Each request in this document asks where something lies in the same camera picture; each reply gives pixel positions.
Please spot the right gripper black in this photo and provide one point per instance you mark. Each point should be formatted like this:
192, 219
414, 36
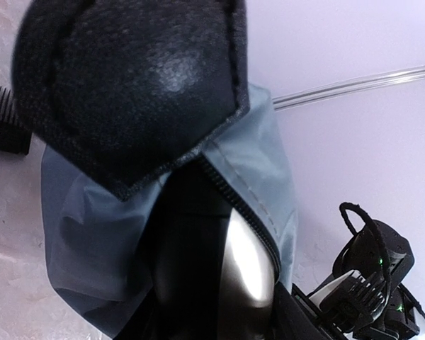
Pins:
347, 308

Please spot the grey zipper pouch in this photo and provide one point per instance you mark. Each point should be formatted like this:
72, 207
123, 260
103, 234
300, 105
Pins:
125, 93

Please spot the black clipper comb guard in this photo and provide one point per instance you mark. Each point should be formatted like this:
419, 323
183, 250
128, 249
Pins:
14, 137

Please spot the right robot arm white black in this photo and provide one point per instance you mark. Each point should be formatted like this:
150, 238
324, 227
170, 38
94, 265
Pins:
377, 254

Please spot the right aluminium corner post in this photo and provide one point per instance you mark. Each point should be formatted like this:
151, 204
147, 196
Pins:
351, 86

